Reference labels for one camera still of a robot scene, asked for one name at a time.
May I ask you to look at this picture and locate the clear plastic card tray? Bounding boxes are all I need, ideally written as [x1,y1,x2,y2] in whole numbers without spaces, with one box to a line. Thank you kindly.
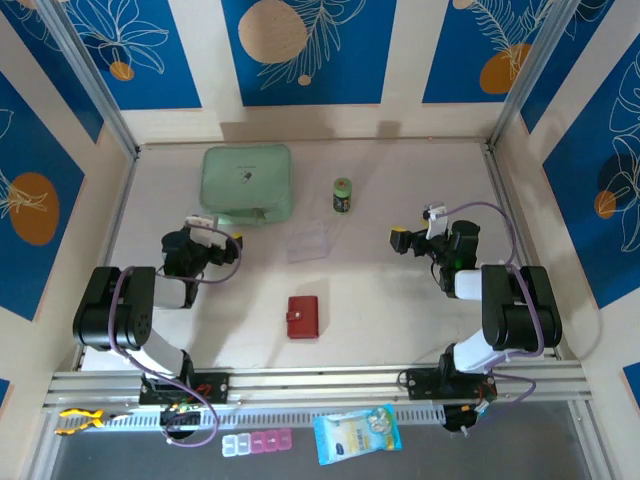
[286,218,335,265]

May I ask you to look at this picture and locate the red leather card holder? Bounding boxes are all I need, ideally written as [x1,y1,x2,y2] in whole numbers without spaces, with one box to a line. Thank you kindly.
[286,294,320,341]

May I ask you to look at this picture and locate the mint green zip pouch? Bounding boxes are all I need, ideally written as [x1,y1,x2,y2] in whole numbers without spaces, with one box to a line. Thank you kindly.
[199,144,294,227]

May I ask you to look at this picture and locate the dark bottle with green lid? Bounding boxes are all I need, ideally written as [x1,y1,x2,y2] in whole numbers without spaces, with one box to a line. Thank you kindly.
[332,177,353,215]

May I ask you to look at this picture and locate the white and pink pill organizer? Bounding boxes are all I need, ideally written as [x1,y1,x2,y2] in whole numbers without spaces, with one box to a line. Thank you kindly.
[221,427,293,457]

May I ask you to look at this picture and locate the blue wet wipes packet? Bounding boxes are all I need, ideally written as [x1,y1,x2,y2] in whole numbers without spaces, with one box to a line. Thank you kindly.
[312,403,403,467]

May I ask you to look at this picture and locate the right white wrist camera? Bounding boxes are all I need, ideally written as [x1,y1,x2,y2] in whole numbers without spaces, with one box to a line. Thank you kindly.
[423,201,448,240]

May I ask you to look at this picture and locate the aluminium table side rail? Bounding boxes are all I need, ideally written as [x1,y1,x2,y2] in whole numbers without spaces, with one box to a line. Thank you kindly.
[484,147,564,360]

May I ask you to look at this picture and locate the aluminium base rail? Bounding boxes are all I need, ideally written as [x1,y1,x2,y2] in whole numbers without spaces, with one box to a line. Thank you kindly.
[42,359,594,409]

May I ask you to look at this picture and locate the black cable connector block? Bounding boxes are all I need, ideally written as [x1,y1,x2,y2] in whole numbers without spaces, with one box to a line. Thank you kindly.
[442,402,484,435]
[159,404,204,434]

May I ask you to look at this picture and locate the grey slotted cable duct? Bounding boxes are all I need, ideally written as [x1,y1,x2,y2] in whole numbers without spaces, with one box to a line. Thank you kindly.
[99,404,447,435]

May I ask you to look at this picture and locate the aluminium frame post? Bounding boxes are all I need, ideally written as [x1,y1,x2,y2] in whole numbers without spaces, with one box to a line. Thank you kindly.
[487,0,585,151]
[37,0,142,157]

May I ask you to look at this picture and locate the yellow handled pliers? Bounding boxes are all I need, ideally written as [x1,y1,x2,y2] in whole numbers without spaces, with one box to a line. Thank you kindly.
[54,407,134,436]

